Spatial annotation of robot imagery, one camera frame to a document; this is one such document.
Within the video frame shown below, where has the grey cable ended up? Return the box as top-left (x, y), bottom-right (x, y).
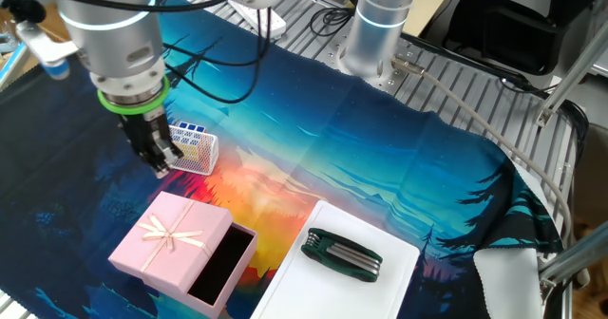
top-left (391, 55), bottom-right (574, 249)

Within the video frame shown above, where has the pink gift box base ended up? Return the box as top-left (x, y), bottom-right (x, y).
top-left (142, 221), bottom-right (258, 319)

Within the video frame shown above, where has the aluminium frame profile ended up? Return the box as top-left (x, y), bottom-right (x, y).
top-left (534, 28), bottom-right (608, 128)
top-left (539, 233), bottom-right (608, 306)

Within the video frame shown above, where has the white plastic drawer cabinet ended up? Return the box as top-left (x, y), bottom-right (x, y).
top-left (250, 199), bottom-right (422, 319)

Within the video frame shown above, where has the white rubik's cube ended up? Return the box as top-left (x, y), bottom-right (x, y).
top-left (168, 122), bottom-right (219, 177)

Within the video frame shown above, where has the white underlay cloth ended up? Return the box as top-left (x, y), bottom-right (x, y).
top-left (472, 159), bottom-right (557, 319)

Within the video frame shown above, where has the white power strip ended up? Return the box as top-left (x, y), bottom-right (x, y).
top-left (227, 0), bottom-right (288, 39)

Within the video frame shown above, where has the cardboard box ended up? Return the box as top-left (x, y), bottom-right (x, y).
top-left (0, 5), bottom-right (72, 73)

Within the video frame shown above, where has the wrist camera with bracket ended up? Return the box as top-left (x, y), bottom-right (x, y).
top-left (16, 19), bottom-right (80, 81)

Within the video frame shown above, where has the colourful landscape tablecloth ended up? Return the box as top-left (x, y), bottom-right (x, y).
top-left (0, 0), bottom-right (564, 319)

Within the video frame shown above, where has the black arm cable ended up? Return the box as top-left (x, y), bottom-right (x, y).
top-left (0, 0), bottom-right (275, 105)

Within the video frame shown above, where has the black cable coil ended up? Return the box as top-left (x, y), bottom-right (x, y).
top-left (308, 5), bottom-right (355, 39)

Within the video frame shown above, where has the green folding hex key set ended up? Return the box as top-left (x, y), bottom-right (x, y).
top-left (300, 227), bottom-right (384, 283)

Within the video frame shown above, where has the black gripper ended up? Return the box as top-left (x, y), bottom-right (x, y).
top-left (118, 111), bottom-right (185, 180)

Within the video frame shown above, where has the pink gift box lid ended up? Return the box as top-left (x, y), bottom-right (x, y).
top-left (107, 190), bottom-right (234, 294)

